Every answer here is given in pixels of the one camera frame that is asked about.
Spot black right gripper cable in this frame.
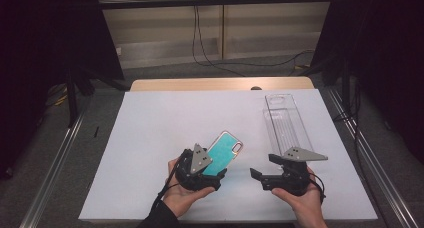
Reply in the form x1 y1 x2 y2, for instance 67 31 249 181
309 172 327 203

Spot black wall cable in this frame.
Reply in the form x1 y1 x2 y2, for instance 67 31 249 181
191 6 248 78
195 6 316 69

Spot clear plastic container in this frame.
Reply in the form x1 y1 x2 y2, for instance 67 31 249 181
262 93 316 171

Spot black stand post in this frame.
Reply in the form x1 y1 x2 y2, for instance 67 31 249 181
65 76 80 128

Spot metal floor rail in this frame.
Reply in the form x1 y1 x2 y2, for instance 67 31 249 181
325 87 422 228
19 102 88 228

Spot wooden table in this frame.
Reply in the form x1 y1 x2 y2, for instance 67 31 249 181
129 76 316 92

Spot white table board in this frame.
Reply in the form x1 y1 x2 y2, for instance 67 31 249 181
78 89 379 222

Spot yellow floor cables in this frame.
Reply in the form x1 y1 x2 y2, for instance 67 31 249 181
49 83 69 107

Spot black horizontal bar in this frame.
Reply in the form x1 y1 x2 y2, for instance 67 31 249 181
99 0 335 10

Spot blue phone case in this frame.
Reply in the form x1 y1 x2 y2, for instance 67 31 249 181
201 130 245 177

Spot black floor cables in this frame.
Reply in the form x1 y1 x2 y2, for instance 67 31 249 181
333 82 365 156

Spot person's left hand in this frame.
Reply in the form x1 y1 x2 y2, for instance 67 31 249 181
162 157 216 219

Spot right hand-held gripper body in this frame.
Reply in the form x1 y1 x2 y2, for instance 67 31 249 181
261 146 329 198

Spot person's right hand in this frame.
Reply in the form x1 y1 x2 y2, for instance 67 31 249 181
271 167 330 228

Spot black curtain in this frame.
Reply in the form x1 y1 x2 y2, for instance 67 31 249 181
310 0 424 164
0 0 125 181

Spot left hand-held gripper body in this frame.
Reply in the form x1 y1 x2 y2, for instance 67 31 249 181
174 143 222 192

